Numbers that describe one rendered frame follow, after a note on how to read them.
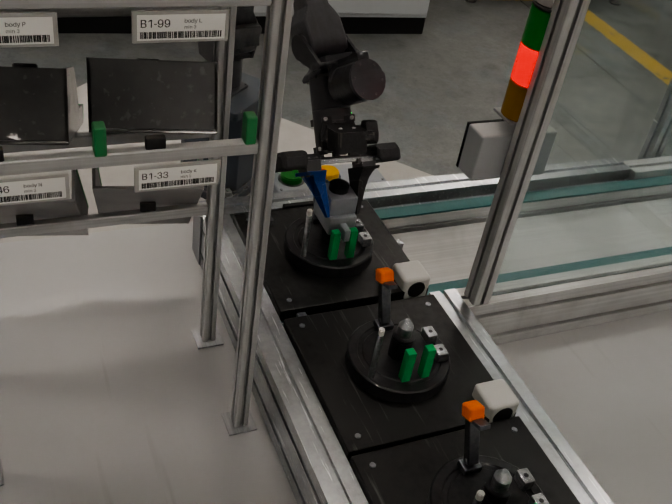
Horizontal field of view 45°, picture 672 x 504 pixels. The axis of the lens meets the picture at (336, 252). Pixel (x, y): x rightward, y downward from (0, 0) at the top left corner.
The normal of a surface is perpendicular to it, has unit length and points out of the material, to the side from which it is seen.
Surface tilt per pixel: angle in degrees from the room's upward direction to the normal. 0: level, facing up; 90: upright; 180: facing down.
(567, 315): 90
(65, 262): 0
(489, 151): 90
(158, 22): 90
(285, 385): 0
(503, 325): 90
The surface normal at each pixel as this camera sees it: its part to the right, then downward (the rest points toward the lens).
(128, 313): 0.14, -0.78
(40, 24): 0.37, 0.61
